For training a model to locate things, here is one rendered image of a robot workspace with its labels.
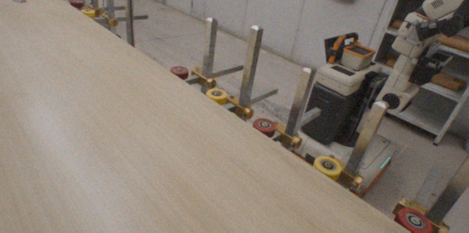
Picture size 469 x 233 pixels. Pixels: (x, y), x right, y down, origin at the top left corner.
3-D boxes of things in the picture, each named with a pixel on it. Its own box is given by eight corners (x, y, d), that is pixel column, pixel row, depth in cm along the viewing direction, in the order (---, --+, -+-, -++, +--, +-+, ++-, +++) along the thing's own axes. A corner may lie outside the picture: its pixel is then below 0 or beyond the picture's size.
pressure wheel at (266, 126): (266, 159, 98) (272, 132, 93) (245, 150, 100) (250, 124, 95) (272, 146, 105) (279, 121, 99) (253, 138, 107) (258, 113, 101)
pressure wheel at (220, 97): (212, 124, 111) (215, 99, 106) (200, 114, 116) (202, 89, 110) (227, 119, 116) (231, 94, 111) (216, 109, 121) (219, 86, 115)
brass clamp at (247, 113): (232, 103, 131) (234, 94, 128) (253, 117, 123) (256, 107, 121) (223, 107, 126) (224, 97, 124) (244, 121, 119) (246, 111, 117)
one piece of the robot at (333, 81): (292, 141, 214) (324, 36, 173) (327, 119, 251) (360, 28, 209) (331, 166, 196) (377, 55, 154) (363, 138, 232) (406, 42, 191)
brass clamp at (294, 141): (274, 129, 117) (277, 119, 114) (301, 146, 109) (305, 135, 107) (265, 134, 112) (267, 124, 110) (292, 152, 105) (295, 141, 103)
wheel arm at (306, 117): (313, 113, 132) (315, 105, 130) (319, 116, 130) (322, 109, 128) (251, 149, 103) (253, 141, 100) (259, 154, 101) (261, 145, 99)
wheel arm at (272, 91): (272, 92, 146) (273, 85, 144) (277, 95, 144) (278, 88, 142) (207, 119, 117) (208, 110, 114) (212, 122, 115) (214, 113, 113)
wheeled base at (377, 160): (277, 152, 222) (284, 127, 210) (318, 125, 265) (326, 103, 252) (356, 206, 185) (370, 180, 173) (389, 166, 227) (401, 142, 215)
